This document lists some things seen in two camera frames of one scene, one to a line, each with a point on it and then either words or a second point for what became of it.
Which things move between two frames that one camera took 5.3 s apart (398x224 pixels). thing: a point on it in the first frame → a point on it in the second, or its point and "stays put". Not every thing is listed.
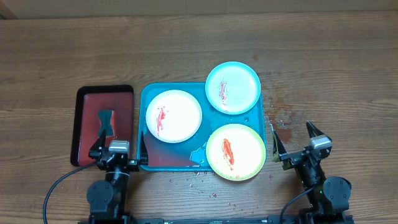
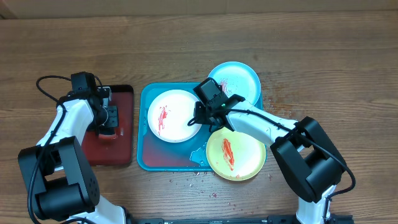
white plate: [173, 116] stays put
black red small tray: [89, 99] stays put
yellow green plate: [236, 152] stays put
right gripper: [281, 153] → [202, 110]
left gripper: [94, 149] → [114, 111]
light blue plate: [233, 88] stays put
